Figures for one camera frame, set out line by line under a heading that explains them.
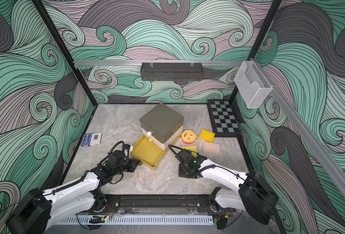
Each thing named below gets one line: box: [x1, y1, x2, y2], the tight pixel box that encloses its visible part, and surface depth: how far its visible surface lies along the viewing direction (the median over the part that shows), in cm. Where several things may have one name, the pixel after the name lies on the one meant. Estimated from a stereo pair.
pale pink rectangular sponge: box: [202, 141, 221, 153], surface depth 95 cm
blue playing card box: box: [80, 133, 93, 147], surface depth 99 cm
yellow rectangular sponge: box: [198, 128, 216, 143], surface depth 100 cm
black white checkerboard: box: [207, 99, 242, 138], surface depth 109 cm
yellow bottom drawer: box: [130, 134, 169, 171], surface depth 92 cm
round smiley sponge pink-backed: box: [181, 129, 198, 145], surface depth 99 cm
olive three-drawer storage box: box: [139, 102, 184, 150], surface depth 85 cm
